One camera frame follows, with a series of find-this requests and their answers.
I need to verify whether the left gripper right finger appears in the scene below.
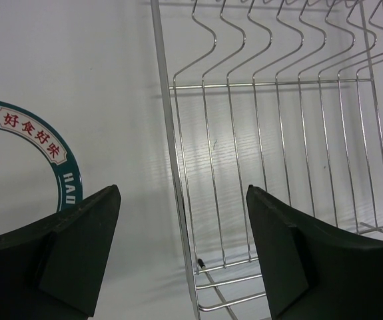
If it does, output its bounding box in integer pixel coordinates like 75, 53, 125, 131
246, 185, 383, 319

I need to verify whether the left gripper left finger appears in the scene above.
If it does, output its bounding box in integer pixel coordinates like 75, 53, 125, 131
0, 185, 121, 319

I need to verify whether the teal rimmed plate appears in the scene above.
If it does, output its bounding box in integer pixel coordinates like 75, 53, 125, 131
0, 101, 83, 211

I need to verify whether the wire dish rack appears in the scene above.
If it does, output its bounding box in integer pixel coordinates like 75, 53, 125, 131
150, 1, 383, 319

